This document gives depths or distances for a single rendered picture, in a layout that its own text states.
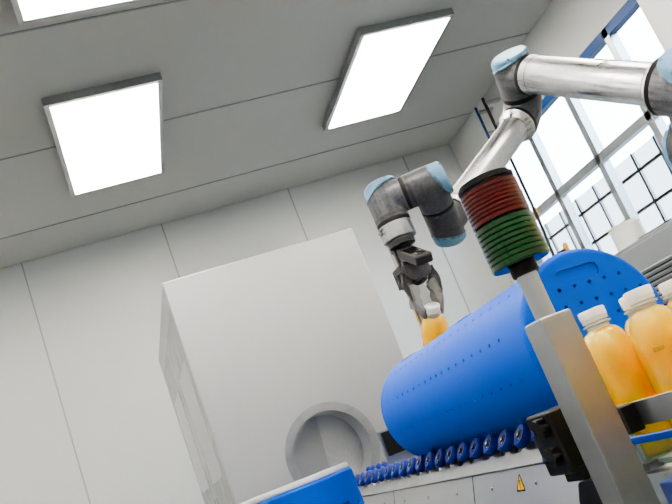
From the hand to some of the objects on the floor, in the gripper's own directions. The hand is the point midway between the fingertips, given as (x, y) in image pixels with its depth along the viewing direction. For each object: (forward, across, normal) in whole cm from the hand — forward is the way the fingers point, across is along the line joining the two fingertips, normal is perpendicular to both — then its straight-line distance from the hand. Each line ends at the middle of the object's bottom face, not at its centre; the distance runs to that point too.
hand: (433, 310), depth 195 cm
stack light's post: (+131, +35, +107) cm, 172 cm away
